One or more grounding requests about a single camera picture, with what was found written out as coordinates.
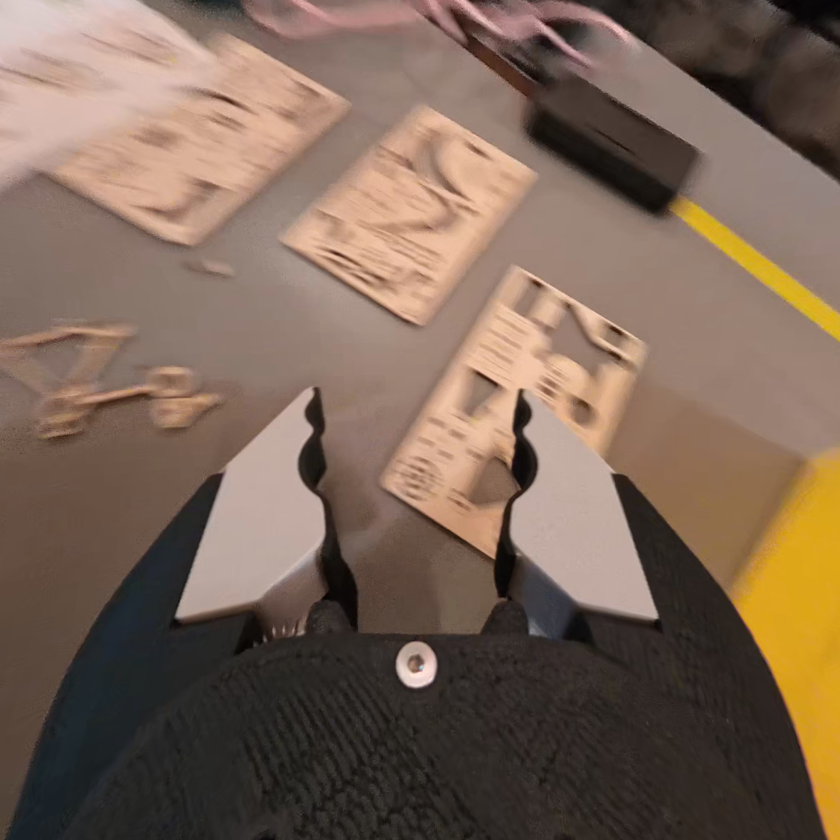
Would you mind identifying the wooden model parts sheet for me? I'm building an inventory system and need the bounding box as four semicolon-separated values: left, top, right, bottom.
49;33;350;248

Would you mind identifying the pink cable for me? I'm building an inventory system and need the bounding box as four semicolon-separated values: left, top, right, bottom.
243;0;641;73

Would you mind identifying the yellow tape strip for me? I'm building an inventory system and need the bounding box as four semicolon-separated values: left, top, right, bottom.
669;196;840;343

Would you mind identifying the wooden sheet with curved parts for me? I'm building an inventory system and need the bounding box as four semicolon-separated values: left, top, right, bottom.
281;105;538;327

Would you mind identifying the key-shaped wooden part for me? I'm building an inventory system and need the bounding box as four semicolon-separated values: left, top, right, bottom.
36;366;198;441

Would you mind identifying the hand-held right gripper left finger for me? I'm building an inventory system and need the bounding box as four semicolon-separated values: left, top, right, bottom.
172;386;361;643

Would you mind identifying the white instruction booklet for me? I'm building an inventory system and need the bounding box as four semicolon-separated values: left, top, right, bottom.
0;0;217;191

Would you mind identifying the small trapezoid wooden part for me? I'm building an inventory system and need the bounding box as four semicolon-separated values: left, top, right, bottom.
150;392;225;431

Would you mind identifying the wooden sheet with large cutouts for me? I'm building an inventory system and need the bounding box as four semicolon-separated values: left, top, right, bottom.
379;264;649;560

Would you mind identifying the wooden frame part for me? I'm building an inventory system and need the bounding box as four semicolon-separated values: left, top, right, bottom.
0;320;137;395

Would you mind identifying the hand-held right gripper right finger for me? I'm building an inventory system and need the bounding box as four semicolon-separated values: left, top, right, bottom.
493;388;660;643

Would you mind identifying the black rectangular box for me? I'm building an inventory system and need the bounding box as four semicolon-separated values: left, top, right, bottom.
527;74;701;216

